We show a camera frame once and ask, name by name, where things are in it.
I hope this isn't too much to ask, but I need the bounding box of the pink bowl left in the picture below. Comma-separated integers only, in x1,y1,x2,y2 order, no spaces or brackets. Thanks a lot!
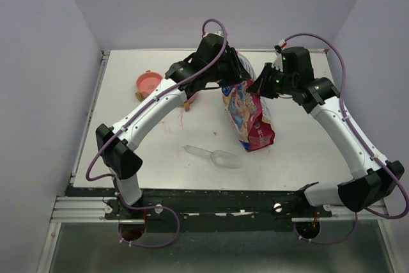
135,70,163,102

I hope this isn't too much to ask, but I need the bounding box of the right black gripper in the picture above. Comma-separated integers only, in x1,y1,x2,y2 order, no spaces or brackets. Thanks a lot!
245,63,295,99

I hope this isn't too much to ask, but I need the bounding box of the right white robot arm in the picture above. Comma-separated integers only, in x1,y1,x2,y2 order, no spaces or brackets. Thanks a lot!
247,47,405,217

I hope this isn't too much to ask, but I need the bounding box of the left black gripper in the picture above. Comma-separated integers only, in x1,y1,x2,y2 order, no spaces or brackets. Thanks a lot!
206,47,251,88

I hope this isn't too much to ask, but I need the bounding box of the clear plastic scoop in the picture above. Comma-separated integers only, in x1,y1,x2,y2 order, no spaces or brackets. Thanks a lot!
184,145,242,169

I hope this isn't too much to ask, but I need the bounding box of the pink bowl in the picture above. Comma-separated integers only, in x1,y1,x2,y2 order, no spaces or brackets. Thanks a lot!
135,70,163,102
187,93,196,104

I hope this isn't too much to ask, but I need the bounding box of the pink bowl right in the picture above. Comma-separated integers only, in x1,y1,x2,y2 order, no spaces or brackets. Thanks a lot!
187,93,196,104

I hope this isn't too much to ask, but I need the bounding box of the pink pet food bag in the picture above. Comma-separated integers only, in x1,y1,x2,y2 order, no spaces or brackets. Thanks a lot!
222,53,275,152

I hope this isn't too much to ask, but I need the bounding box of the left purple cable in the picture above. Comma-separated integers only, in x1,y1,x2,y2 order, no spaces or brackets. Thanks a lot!
85,19,228,249

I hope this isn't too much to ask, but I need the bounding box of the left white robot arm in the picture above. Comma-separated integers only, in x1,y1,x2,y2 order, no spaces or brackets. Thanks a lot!
96,34,251,219

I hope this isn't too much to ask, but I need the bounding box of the wooden bowl stand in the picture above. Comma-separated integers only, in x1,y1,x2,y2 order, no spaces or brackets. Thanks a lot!
137,75,193,114

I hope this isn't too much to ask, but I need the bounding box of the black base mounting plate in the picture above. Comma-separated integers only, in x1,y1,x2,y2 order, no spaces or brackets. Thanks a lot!
65,186,332,233

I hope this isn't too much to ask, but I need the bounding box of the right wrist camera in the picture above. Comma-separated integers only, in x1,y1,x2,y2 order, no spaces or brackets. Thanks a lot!
274,40,287,70

